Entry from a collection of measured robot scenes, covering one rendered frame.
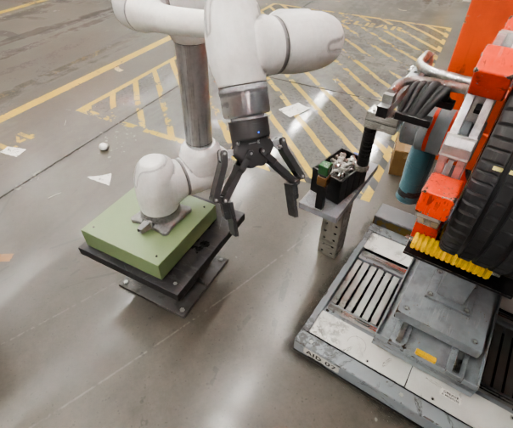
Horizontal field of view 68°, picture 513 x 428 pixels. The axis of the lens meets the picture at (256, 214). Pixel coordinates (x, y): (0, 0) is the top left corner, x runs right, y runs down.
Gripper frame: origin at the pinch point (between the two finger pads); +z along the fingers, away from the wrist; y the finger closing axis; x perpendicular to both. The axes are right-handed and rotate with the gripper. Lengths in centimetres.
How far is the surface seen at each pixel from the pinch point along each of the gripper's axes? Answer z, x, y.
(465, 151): -4.1, 7.9, -49.1
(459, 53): -26, -32, -99
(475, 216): 11, 11, -48
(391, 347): 72, -25, -54
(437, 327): 65, -16, -68
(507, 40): -27, -1, -78
